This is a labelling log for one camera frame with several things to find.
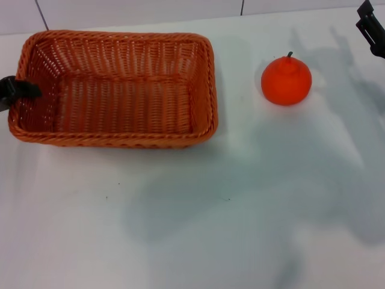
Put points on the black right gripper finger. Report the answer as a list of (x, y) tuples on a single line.
[(367, 7), (376, 39)]

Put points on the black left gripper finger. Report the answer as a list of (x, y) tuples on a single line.
[(5, 104), (22, 90)]

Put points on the orange toy fruit with stem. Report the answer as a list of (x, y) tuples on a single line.
[(285, 85)]

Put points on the orange woven wicker basket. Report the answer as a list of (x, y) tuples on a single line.
[(120, 105)]

